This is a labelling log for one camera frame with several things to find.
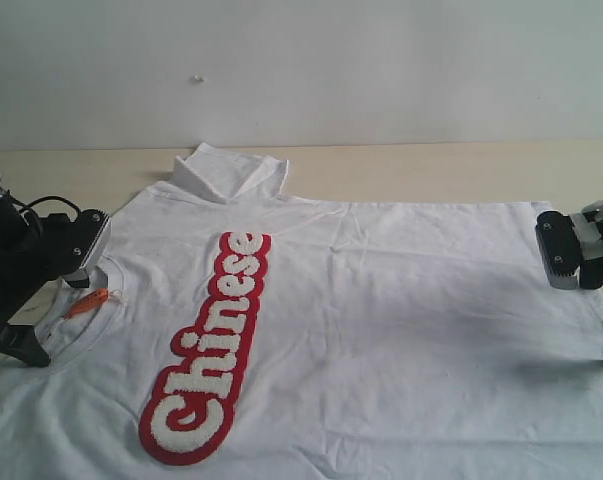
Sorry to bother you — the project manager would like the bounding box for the white t-shirt with red lettering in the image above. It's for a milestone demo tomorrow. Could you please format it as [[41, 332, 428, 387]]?
[[0, 145, 603, 479]]

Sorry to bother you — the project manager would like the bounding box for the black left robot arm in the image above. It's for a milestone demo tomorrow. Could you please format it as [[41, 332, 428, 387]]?
[[0, 176, 110, 367]]

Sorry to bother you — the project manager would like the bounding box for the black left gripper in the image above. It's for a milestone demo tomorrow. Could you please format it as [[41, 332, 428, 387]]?
[[0, 187, 81, 368]]

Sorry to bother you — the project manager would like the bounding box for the orange neck label tag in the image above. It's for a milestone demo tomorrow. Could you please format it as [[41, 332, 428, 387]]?
[[64, 288, 122, 319]]

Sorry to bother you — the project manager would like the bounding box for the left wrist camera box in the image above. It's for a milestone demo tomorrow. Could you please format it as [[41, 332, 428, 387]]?
[[59, 209, 111, 289]]

